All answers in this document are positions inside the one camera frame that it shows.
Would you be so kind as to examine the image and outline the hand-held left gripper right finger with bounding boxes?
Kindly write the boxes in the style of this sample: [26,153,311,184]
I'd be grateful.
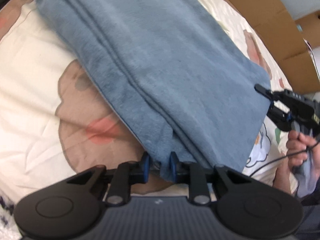
[169,152,250,205]

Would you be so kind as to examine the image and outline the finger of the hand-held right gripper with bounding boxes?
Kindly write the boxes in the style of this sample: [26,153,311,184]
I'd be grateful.
[254,84,277,102]
[267,104,292,131]

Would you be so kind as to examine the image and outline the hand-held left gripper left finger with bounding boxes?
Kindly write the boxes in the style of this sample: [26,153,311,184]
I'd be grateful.
[67,153,150,205]

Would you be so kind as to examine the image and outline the light blue jeans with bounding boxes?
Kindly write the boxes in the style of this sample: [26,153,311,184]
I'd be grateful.
[34,0,272,182]

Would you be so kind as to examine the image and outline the person's right hand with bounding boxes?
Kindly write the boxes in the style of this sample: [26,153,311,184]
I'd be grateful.
[274,132,314,194]

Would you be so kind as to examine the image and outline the long low cardboard sheet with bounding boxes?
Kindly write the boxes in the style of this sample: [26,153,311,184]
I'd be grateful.
[211,0,320,95]

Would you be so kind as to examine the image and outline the cream bear print bed sheet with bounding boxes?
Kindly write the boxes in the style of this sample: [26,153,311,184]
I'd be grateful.
[0,0,300,240]

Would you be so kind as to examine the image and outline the black cable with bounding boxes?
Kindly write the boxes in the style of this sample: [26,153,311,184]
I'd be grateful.
[249,140,320,178]

